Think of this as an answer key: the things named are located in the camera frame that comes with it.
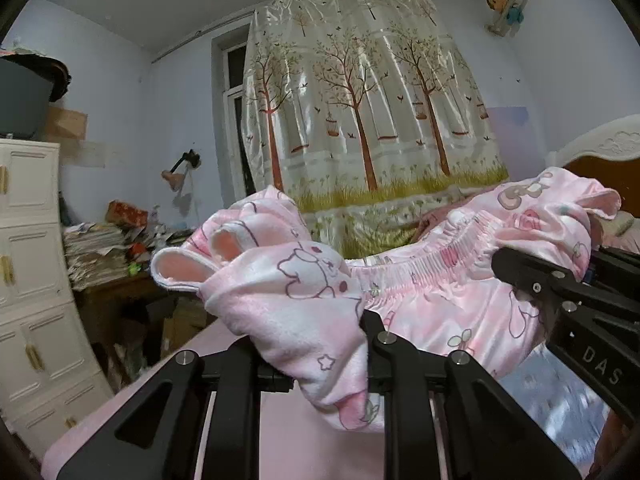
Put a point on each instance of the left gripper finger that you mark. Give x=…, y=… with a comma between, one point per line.
x=395, y=362

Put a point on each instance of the pink cartoon print pants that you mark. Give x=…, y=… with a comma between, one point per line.
x=256, y=267

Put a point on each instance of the white and wood headboard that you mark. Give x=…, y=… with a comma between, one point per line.
x=609, y=153

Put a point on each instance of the dark wooden desk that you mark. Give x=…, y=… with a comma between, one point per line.
x=132, y=323

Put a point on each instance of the tree print curtain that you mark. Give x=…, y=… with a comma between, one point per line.
x=366, y=114

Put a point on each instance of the clutter pile on desk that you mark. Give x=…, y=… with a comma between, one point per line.
x=119, y=247

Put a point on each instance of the white drawer cabinet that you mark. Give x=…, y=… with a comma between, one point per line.
x=50, y=378

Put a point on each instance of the cardboard box on cabinet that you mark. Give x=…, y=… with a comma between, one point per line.
x=65, y=124

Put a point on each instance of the dark grey storage bin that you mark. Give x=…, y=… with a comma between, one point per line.
x=29, y=83

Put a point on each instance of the wall mounted pink lamp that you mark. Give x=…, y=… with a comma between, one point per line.
x=176, y=175

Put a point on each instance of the wall hanging toy ornament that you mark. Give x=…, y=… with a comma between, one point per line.
x=508, y=17

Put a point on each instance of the window frame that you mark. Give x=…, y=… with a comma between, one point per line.
x=228, y=56

